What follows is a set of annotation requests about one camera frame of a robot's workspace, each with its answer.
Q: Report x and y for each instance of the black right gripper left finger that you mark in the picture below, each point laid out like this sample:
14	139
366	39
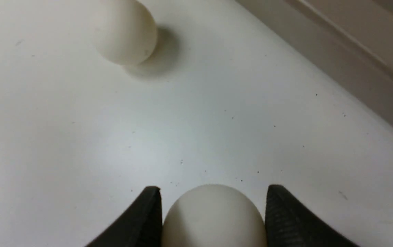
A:
140	225

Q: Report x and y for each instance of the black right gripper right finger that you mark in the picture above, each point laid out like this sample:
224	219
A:
288	223

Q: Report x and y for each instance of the white ping-pong ball with logo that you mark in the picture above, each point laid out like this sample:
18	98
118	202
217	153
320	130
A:
213	215

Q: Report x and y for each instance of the plain white ping-pong ball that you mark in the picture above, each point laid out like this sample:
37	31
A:
124	31

